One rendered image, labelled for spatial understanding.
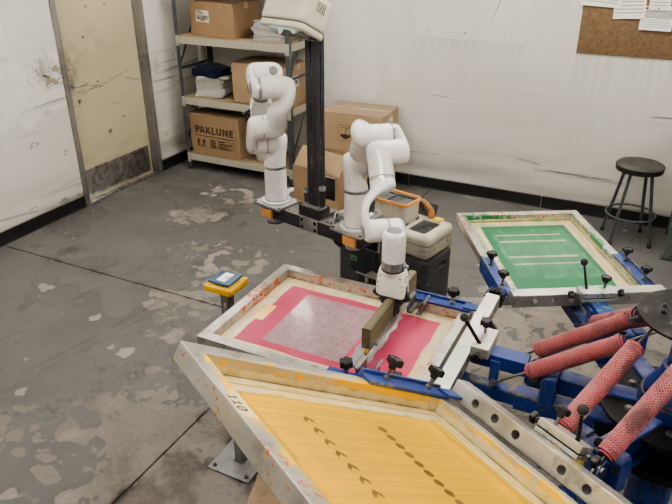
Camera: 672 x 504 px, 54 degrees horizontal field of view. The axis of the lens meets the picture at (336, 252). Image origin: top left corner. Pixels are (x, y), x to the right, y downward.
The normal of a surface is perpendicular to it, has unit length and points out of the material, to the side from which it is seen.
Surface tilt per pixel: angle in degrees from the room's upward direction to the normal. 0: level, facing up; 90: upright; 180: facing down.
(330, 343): 0
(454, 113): 90
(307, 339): 0
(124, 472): 0
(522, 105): 90
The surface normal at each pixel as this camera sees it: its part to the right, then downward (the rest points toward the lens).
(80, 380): 0.00, -0.89
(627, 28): -0.44, 0.41
